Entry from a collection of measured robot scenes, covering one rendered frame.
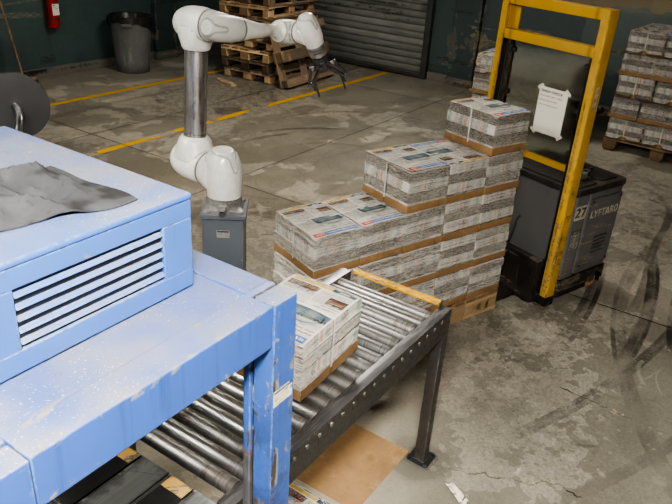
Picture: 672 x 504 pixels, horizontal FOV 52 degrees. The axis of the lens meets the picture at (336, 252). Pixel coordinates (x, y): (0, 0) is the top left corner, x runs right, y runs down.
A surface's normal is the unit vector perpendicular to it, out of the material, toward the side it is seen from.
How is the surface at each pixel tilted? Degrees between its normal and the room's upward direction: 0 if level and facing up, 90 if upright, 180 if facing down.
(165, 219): 90
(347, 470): 0
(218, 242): 90
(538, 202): 90
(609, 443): 0
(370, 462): 0
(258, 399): 90
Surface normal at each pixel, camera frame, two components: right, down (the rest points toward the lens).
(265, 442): -0.57, 0.34
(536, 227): -0.81, 0.22
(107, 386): 0.06, -0.89
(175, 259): 0.82, 0.30
